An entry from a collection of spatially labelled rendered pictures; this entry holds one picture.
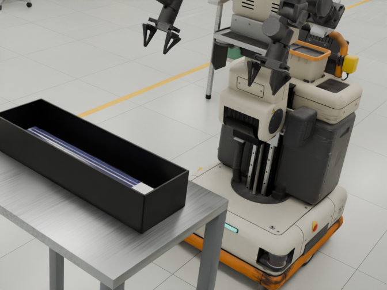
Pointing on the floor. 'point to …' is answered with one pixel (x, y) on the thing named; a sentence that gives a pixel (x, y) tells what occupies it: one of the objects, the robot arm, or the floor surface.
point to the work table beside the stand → (106, 229)
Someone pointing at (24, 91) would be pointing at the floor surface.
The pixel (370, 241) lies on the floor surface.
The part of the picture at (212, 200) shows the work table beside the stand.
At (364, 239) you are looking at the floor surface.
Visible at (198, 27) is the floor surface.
